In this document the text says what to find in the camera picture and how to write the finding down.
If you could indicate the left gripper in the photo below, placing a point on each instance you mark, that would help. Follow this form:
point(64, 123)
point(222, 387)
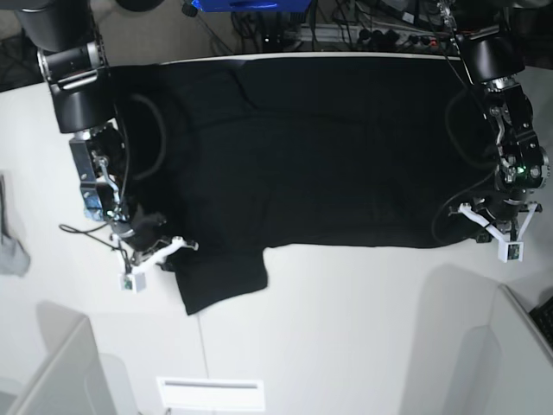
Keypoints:
point(498, 218)

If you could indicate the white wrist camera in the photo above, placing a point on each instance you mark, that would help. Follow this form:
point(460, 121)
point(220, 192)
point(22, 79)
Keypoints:
point(132, 282)
point(510, 251)

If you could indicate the white power strip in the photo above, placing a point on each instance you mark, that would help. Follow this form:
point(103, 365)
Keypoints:
point(341, 37)

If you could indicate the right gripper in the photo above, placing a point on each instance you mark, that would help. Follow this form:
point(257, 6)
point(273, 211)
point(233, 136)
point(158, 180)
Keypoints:
point(143, 243)

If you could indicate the black T-shirt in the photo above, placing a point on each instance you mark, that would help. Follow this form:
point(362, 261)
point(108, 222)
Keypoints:
point(333, 151)

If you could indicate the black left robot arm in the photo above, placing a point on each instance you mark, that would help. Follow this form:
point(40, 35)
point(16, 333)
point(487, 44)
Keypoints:
point(492, 60)

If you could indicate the grey cloth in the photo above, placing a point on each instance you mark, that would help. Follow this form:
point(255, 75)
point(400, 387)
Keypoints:
point(14, 259)

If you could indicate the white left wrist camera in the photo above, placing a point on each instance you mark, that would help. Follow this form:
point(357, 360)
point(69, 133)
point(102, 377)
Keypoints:
point(510, 251)

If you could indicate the blue box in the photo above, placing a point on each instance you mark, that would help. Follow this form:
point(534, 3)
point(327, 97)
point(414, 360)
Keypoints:
point(291, 6)

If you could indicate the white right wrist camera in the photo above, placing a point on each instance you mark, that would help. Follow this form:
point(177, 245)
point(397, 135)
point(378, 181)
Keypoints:
point(132, 282)

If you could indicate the white left partition panel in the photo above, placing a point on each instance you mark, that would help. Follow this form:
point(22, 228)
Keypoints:
point(70, 380)

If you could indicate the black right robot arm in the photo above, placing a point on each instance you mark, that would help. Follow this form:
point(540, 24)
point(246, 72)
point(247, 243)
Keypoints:
point(71, 58)

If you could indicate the white right partition panel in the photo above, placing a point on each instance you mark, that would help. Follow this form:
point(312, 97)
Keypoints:
point(504, 366)

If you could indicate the white partition panel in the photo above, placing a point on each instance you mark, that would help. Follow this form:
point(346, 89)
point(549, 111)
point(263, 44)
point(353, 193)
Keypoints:
point(504, 366)
point(70, 380)

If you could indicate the black keyboard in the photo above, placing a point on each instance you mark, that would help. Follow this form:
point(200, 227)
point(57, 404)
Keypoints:
point(542, 316)

